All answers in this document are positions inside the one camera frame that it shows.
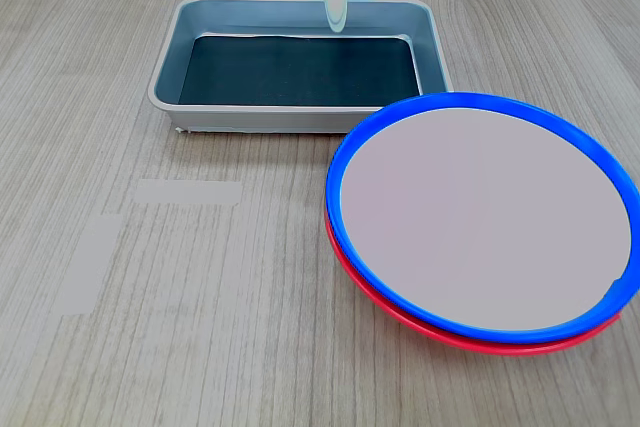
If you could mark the white plate with blue rim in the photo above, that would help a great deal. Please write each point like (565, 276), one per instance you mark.
(480, 217)

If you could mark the steel tray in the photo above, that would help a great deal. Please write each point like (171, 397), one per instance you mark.
(300, 119)

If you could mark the pale tape strip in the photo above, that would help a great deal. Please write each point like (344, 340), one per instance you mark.
(190, 192)
(90, 267)

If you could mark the white plate with red rim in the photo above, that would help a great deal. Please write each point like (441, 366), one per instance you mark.
(500, 350)

